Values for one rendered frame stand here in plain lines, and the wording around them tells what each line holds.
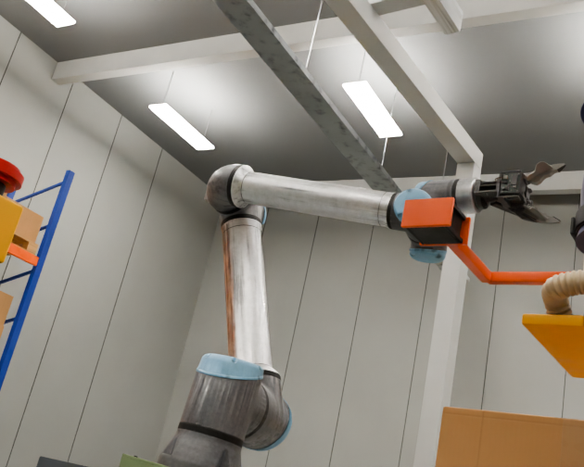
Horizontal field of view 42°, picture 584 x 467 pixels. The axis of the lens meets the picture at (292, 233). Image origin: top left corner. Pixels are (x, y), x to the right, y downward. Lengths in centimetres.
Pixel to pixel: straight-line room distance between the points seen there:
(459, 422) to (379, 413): 1063
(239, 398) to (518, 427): 73
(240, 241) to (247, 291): 15
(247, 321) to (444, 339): 279
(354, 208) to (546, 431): 86
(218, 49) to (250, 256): 791
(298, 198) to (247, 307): 31
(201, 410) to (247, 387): 11
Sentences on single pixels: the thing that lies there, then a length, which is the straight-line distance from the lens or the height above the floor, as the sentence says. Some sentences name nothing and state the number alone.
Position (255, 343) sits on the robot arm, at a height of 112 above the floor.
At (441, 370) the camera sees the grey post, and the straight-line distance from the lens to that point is 457.
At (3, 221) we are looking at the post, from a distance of 89.
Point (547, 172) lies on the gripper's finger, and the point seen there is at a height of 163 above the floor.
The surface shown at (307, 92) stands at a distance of 745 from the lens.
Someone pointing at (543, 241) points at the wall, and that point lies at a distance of 1192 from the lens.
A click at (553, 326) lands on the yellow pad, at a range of 130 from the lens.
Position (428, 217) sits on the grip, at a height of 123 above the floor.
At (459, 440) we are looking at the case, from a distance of 118.
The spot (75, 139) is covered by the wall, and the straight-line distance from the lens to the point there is 1196.
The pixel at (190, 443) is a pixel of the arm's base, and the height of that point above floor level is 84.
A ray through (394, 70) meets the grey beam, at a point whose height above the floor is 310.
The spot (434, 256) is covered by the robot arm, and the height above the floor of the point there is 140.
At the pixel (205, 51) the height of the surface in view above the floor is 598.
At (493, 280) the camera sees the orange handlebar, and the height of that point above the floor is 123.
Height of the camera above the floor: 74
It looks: 20 degrees up
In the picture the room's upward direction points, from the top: 13 degrees clockwise
